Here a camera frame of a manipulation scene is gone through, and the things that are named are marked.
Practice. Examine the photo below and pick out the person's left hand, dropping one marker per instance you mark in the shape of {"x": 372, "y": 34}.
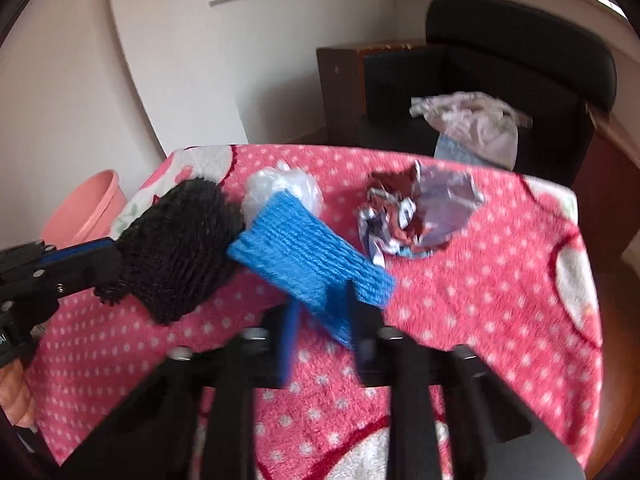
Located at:
{"x": 15, "y": 395}

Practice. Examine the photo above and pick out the pale crumpled garment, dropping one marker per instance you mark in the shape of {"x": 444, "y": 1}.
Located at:
{"x": 475, "y": 125}

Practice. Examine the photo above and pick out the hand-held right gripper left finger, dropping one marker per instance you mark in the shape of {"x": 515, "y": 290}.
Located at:
{"x": 289, "y": 350}

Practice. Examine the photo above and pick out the black foam net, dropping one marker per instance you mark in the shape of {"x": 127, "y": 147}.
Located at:
{"x": 175, "y": 250}

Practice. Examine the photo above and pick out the light blue cloth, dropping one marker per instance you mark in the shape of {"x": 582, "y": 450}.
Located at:
{"x": 452, "y": 152}

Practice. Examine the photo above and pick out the pink printed blanket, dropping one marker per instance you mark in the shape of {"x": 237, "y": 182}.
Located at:
{"x": 475, "y": 320}

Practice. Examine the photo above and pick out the blue foam net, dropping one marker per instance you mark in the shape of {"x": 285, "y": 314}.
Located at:
{"x": 300, "y": 255}

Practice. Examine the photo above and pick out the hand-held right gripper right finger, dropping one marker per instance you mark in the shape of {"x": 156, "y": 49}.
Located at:
{"x": 362, "y": 330}

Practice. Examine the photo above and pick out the pink plastic basin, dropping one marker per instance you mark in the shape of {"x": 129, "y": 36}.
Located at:
{"x": 85, "y": 205}

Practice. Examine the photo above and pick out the black armchair with wooden arms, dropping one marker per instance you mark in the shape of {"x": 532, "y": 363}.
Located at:
{"x": 500, "y": 60}

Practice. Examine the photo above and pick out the white crumpled plastic bag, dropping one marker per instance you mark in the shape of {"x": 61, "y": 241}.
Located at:
{"x": 280, "y": 185}

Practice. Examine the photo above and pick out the crumpled silver foil paper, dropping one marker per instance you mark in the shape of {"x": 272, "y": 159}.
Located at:
{"x": 430, "y": 210}

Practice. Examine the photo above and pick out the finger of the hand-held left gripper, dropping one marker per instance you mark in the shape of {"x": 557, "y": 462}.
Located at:
{"x": 90, "y": 275}
{"x": 75, "y": 252}

